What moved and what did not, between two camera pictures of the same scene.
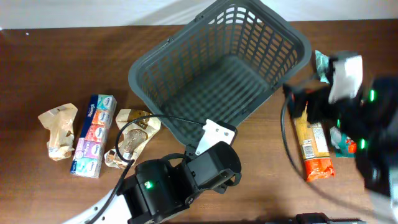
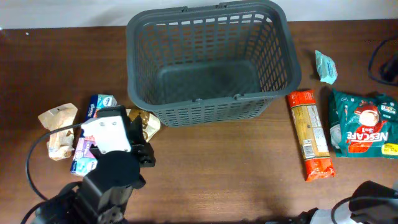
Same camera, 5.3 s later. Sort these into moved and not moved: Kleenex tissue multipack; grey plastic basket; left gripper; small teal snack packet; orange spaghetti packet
Moved: left gripper; grey plastic basket
Not moved: small teal snack packet; orange spaghetti packet; Kleenex tissue multipack
